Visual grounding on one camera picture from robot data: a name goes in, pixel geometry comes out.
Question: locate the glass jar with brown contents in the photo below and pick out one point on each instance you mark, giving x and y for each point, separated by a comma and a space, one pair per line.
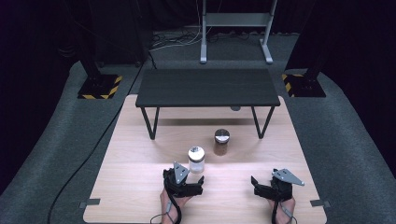
222, 141

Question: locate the person's left hand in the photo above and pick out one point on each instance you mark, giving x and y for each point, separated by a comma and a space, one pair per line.
174, 207

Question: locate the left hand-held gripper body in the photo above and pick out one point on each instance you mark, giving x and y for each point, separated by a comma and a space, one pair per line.
180, 183

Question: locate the grey metal stand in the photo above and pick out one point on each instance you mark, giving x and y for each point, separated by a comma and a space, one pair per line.
236, 20

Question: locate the glass jar with white powder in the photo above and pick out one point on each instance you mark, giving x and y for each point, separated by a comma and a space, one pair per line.
196, 160

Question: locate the black stand with striped base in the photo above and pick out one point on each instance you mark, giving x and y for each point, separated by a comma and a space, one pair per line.
306, 85
99, 86

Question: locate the black cabinet on wheels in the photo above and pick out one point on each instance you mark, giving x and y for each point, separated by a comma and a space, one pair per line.
121, 31

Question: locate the grey tape mark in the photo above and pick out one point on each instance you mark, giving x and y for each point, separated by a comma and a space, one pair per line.
320, 203
89, 202

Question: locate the small grey round cap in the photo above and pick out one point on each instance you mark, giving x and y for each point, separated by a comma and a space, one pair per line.
235, 108

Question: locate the person's right hand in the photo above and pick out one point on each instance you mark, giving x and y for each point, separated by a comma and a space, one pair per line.
285, 211

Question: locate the small black shelf table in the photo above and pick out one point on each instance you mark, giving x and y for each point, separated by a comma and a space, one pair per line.
207, 87

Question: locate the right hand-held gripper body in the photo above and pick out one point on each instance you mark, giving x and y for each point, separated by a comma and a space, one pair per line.
281, 186

